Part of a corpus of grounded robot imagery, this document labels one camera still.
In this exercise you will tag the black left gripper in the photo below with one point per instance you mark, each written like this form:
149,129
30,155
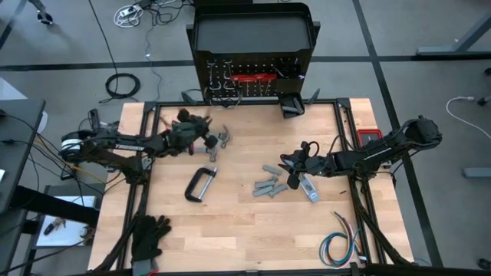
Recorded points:
188,132

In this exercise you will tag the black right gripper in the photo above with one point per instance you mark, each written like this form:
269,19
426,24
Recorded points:
310,163

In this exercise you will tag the silver aluminium spirit level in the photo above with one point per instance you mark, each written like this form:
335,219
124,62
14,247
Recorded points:
308,188

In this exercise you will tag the grey perforated beams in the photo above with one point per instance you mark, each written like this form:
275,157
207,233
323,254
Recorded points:
262,191

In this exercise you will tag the black C-clamp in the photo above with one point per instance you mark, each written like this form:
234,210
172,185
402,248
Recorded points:
188,189

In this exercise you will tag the black plastic bin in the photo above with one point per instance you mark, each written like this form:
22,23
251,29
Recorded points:
297,100

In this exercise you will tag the black ballpoint pen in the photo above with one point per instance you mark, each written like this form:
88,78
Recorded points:
279,71

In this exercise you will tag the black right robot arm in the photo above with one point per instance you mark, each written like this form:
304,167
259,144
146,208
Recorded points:
376,153

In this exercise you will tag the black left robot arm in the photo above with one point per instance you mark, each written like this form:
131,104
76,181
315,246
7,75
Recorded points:
126,145

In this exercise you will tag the black power strip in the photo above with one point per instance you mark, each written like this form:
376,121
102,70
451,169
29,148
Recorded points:
94,117

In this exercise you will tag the black work glove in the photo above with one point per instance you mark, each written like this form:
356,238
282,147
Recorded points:
147,237

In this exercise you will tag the black pegboard tool cart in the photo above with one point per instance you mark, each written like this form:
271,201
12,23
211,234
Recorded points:
249,36

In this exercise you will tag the white power strip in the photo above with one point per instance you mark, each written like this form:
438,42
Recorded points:
126,12

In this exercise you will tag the white paper sheet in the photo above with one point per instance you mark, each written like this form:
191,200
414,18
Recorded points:
73,226

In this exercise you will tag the bunch of keys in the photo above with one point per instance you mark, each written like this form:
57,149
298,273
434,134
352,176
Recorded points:
50,229

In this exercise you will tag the black desk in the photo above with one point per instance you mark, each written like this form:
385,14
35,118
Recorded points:
19,134

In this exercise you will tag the black chair base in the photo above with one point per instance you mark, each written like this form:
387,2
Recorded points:
44,17

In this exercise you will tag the grey table leg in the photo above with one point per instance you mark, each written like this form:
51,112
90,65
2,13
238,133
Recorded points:
433,50

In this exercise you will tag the grey table foot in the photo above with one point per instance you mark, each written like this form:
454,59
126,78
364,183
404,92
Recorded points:
475,172

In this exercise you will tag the black aluminium table frame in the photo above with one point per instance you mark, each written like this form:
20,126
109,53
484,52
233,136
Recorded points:
326,102

